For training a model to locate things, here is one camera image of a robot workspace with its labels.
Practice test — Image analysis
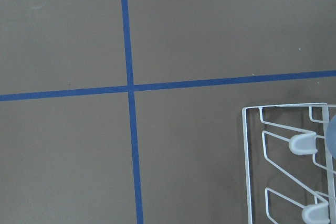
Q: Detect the light blue plastic cup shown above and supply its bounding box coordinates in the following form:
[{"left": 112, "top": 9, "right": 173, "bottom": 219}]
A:
[{"left": 325, "top": 116, "right": 336, "bottom": 159}]

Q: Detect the white wire cup holder rack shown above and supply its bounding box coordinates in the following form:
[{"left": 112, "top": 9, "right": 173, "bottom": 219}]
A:
[{"left": 242, "top": 102, "right": 335, "bottom": 223}]

